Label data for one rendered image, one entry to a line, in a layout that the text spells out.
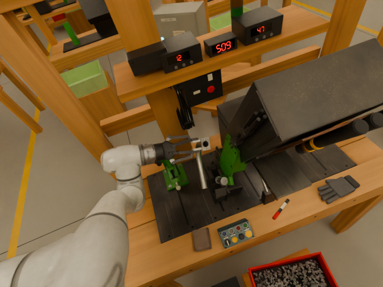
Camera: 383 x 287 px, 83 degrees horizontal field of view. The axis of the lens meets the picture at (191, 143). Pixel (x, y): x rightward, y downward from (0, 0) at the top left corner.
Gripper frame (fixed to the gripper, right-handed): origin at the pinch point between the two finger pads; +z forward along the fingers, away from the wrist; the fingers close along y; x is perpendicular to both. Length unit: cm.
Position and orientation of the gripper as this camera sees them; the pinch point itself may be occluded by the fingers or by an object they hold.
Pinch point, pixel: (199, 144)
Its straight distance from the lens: 96.8
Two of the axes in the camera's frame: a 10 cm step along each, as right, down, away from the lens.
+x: -2.7, -0.2, 9.6
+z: 9.5, -1.7, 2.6
